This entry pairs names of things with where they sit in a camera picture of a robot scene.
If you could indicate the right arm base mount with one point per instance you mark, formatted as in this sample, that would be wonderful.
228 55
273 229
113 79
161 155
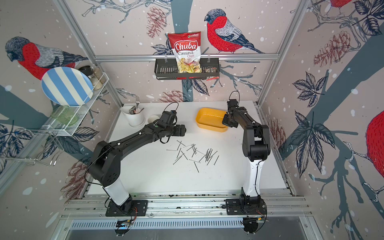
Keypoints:
254 210

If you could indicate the red Chuba chips bag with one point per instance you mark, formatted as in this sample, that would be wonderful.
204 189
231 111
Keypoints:
187 50

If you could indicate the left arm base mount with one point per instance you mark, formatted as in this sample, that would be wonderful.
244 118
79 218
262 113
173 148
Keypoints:
129 211

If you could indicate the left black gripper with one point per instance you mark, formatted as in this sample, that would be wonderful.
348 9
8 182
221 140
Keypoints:
178 132

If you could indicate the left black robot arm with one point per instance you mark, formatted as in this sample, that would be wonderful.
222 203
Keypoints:
105 166

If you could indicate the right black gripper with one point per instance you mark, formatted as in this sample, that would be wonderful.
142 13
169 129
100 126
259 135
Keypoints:
233 124

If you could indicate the black lid spice jar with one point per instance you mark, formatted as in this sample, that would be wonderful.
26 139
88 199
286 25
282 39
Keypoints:
88 71

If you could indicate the purple grey mug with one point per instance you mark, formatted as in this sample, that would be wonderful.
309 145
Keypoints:
153 118

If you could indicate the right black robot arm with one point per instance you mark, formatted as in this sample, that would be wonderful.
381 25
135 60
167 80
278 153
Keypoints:
256 144

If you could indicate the green glass bowl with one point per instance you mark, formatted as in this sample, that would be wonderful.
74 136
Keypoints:
64 115

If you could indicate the white utensil holder cup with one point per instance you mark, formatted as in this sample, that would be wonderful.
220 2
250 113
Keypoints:
133 115

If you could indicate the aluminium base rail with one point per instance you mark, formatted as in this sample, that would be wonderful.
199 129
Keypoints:
180 212

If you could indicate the blue white striped plate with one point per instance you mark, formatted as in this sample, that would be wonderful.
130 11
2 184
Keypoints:
67 86

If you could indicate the black wire wall basket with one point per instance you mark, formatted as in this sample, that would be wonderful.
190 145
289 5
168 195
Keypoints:
206 69

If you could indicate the yellow plastic storage box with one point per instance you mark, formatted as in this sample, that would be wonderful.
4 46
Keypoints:
211 119

